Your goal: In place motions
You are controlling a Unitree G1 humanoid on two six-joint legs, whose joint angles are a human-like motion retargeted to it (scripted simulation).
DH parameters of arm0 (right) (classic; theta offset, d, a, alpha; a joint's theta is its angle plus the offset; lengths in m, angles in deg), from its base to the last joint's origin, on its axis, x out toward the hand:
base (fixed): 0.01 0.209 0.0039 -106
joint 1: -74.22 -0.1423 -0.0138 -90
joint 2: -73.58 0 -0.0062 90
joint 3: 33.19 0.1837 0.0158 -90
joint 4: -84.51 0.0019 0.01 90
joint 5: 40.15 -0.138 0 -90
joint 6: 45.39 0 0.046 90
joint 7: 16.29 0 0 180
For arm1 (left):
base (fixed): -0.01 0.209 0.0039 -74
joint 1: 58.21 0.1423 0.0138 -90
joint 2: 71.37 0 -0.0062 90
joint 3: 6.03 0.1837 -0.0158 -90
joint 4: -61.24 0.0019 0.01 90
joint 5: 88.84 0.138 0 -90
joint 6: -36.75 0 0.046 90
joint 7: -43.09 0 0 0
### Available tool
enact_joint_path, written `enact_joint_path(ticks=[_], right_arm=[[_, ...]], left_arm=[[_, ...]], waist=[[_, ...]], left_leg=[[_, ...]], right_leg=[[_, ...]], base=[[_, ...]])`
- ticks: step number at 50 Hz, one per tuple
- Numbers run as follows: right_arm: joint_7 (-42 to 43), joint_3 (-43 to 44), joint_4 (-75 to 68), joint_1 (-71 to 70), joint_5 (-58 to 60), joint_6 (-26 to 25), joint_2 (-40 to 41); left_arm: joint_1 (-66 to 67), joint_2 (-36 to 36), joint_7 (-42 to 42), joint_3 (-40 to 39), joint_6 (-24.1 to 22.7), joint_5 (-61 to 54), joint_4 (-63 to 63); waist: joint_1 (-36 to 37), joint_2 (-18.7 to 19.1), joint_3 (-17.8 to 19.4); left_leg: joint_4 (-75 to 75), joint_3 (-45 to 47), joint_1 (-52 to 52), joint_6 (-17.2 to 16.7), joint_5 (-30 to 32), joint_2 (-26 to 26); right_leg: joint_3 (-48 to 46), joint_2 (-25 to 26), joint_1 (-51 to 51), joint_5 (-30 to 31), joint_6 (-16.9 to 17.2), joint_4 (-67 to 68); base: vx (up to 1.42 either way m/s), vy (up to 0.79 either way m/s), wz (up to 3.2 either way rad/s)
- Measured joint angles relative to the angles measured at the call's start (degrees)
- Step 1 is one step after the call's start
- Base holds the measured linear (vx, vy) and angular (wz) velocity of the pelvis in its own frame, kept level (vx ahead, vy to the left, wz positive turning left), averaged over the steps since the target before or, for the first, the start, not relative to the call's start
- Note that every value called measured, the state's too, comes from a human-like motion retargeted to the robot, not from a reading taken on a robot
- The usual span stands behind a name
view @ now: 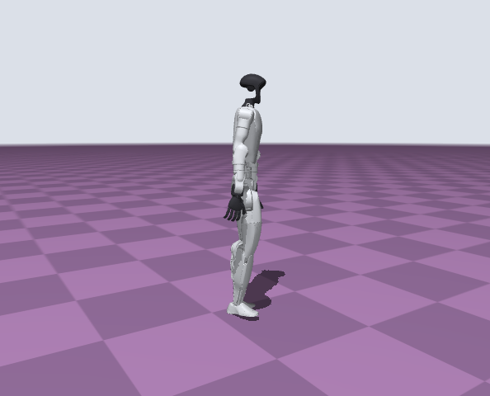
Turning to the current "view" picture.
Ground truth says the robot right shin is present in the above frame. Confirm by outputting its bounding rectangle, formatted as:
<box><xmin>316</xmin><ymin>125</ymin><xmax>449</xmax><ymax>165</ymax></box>
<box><xmin>232</xmin><ymin>247</ymin><xmax>253</xmax><ymax>306</ymax></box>

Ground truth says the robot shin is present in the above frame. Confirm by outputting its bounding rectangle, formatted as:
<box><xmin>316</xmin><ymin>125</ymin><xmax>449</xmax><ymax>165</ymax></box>
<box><xmin>232</xmin><ymin>247</ymin><xmax>253</xmax><ymax>306</ymax></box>
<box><xmin>230</xmin><ymin>243</ymin><xmax>242</xmax><ymax>303</ymax></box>

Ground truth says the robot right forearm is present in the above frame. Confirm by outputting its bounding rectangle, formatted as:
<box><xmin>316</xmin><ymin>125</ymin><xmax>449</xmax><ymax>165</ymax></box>
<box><xmin>232</xmin><ymin>144</ymin><xmax>247</xmax><ymax>194</ymax></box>

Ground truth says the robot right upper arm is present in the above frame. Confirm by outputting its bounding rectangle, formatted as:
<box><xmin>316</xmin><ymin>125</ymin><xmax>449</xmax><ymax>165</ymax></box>
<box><xmin>233</xmin><ymin>108</ymin><xmax>254</xmax><ymax>156</ymax></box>

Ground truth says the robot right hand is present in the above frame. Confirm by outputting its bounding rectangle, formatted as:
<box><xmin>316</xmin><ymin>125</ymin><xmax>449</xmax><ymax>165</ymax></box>
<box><xmin>224</xmin><ymin>184</ymin><xmax>246</xmax><ymax>221</ymax></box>

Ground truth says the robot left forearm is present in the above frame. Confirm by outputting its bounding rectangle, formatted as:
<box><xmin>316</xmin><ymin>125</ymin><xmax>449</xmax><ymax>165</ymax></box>
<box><xmin>247</xmin><ymin>161</ymin><xmax>258</xmax><ymax>191</ymax></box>

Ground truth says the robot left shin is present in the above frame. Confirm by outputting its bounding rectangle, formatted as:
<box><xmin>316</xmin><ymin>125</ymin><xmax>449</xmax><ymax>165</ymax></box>
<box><xmin>230</xmin><ymin>243</ymin><xmax>242</xmax><ymax>303</ymax></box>

